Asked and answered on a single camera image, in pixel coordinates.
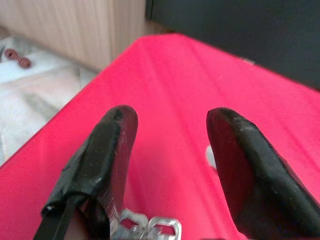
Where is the beige ribbed wood panel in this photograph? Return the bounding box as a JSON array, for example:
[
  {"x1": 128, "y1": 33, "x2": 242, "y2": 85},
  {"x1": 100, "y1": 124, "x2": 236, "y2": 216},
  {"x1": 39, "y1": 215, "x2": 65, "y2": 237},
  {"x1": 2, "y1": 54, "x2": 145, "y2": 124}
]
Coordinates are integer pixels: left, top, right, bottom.
[{"x1": 0, "y1": 0, "x2": 148, "y2": 72}]

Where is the red plastic stool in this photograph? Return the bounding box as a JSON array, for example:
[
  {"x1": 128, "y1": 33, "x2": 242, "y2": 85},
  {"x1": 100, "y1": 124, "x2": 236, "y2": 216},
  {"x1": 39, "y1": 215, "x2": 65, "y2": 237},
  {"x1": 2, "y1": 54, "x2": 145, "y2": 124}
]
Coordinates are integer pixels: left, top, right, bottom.
[{"x1": 0, "y1": 33, "x2": 320, "y2": 240}]

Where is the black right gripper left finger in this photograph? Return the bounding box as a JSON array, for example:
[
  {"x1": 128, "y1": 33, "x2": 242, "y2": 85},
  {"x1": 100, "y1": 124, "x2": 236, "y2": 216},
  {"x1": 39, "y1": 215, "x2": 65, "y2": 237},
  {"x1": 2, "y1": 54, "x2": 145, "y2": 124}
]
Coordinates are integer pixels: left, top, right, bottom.
[{"x1": 33, "y1": 104, "x2": 139, "y2": 240}]

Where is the black low cabinet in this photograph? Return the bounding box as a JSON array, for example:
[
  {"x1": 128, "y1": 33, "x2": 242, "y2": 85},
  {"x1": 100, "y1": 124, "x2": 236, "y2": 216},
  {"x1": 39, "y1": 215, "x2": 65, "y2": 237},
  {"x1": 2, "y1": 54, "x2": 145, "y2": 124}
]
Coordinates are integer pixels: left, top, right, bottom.
[{"x1": 144, "y1": 0, "x2": 320, "y2": 91}]

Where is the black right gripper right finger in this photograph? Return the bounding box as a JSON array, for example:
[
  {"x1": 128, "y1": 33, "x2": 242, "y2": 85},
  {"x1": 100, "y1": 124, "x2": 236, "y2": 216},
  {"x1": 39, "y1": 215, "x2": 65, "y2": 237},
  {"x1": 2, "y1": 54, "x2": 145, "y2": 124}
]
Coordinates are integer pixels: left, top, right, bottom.
[{"x1": 206, "y1": 106, "x2": 320, "y2": 240}]

